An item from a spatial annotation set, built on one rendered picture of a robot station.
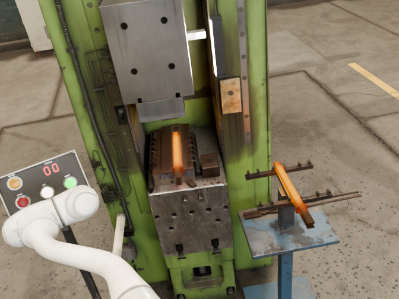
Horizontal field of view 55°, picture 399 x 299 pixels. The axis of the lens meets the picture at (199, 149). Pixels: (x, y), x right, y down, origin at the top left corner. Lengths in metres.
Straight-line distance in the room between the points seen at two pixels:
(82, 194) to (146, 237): 1.15
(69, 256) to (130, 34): 0.84
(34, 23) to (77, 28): 5.39
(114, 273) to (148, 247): 1.41
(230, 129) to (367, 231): 1.42
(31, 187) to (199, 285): 1.15
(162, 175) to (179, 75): 0.52
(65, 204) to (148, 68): 0.63
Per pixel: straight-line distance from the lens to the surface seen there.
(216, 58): 1.67
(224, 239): 2.07
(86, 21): 1.67
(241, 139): 1.92
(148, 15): 1.49
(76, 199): 1.21
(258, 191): 2.16
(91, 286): 2.28
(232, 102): 1.78
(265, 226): 1.87
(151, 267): 2.52
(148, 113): 1.64
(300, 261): 2.68
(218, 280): 2.39
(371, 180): 3.35
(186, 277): 2.36
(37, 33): 7.11
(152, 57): 1.54
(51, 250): 1.14
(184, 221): 1.95
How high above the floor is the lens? 2.08
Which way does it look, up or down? 34 degrees down
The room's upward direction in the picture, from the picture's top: 8 degrees counter-clockwise
